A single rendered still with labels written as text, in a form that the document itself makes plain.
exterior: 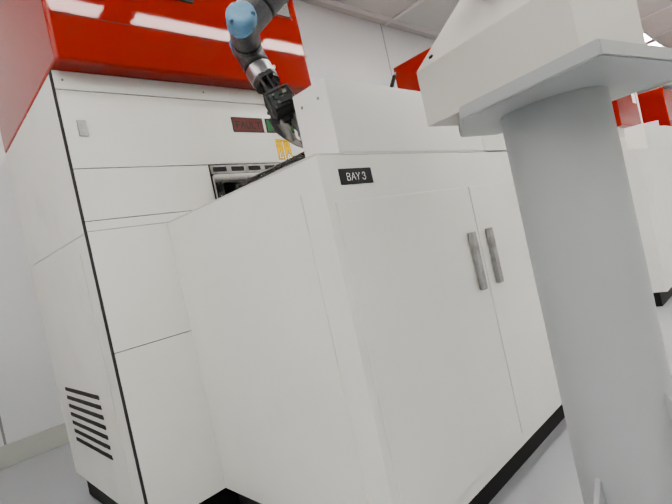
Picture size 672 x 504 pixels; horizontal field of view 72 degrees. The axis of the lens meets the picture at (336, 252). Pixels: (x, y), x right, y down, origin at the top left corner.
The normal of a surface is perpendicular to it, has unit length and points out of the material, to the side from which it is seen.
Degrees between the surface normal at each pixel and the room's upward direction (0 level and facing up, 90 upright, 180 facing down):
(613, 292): 90
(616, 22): 90
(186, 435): 90
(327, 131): 90
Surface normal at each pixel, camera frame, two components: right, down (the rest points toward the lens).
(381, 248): 0.68, -0.14
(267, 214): -0.70, 0.16
